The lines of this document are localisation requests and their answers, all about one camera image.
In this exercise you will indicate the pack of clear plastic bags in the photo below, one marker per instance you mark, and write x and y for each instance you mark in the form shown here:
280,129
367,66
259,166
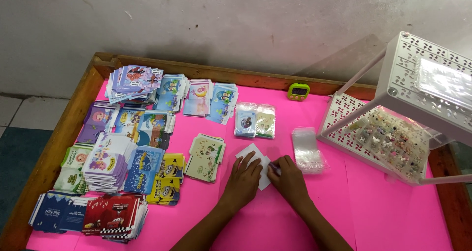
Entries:
444,81

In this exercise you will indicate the person's left hand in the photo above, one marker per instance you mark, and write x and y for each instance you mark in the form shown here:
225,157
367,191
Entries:
241,184

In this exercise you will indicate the stack of red car cards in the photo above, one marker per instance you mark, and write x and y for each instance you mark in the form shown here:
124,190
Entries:
112,216

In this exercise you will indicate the stack of purple girl cards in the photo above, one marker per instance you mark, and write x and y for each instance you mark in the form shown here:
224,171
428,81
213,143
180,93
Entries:
96,120

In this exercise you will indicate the stack of green white cards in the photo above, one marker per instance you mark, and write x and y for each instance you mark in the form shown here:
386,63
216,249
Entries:
73,168

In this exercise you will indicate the stack of white purple cards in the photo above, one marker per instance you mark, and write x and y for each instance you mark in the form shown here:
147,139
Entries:
107,164

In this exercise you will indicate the stack of blue shark cards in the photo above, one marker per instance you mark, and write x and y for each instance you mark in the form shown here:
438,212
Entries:
143,170

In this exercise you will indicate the person's right hand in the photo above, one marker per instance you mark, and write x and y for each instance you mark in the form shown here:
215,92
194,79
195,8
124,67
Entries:
291,186

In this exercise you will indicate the stack of blue green cards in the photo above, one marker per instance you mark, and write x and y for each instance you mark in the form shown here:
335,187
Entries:
155,127

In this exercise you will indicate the stack of dark blue cards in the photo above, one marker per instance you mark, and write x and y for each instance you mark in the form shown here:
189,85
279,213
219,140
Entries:
59,212

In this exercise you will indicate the green digital timer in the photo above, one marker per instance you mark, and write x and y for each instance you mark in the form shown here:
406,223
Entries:
298,92

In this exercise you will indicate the wooden table frame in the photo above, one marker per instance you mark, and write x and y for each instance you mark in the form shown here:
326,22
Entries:
55,144

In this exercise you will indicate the white perforated plastic rack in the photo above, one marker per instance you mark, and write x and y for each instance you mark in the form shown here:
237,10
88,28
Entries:
402,74

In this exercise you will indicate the pile of bagged blue cards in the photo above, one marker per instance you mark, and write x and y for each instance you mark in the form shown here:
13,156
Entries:
246,122

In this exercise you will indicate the stack of yellow cartoon cards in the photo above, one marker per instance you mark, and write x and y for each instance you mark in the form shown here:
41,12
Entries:
173,166
165,191

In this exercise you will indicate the clear bead organizer box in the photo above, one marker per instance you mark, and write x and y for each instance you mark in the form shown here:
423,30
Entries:
394,144

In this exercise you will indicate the pile of bagged cream cards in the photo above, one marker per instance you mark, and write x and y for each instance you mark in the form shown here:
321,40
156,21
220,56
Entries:
265,124

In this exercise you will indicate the stack of blue penguin cards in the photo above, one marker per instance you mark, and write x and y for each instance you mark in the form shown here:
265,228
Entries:
222,101
170,90

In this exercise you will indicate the stack of clear plastic sleeves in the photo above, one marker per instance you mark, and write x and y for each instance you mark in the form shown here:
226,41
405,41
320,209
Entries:
306,151

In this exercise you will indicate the stack of pink white cards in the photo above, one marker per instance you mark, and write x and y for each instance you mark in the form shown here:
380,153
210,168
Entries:
198,98

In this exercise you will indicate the stack of purple octopus cards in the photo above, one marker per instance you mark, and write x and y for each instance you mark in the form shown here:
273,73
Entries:
134,82

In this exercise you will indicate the pink paper table cover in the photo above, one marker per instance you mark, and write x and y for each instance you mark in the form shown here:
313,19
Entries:
258,225

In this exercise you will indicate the stack of blue yellow cards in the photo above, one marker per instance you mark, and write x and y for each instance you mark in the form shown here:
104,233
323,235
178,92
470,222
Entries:
128,120

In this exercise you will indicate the white paper card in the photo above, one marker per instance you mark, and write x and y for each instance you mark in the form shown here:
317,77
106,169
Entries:
262,177

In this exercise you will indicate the stack of cream cartoon cards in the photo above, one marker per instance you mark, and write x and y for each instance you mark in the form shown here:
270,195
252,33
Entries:
204,157

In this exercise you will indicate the small purple trinket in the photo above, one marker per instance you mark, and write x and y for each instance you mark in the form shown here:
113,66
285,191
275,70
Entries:
274,167

